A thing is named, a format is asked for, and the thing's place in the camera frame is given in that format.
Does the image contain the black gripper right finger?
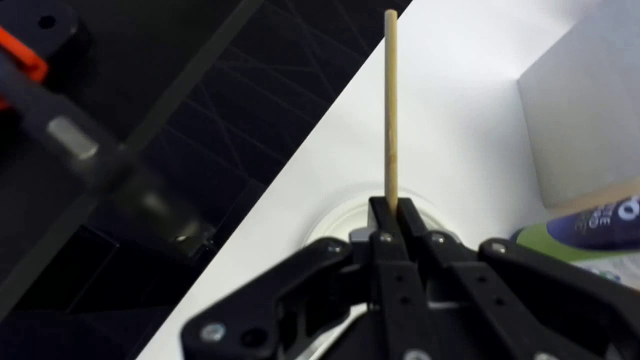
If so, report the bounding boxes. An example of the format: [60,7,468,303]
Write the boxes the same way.
[397,198,640,360]

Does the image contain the sanitizer bottle blue label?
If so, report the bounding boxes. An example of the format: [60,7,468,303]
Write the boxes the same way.
[509,194,640,270]

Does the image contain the black pegboard base plate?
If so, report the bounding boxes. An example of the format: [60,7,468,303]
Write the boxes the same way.
[0,0,89,62]

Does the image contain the wooden chopstick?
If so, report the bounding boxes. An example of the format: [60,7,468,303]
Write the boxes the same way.
[382,7,402,216]

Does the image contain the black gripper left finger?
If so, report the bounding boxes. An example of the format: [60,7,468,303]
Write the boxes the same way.
[178,197,428,360]

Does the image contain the black orange clamp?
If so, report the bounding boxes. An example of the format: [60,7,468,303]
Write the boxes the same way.
[0,26,219,258]

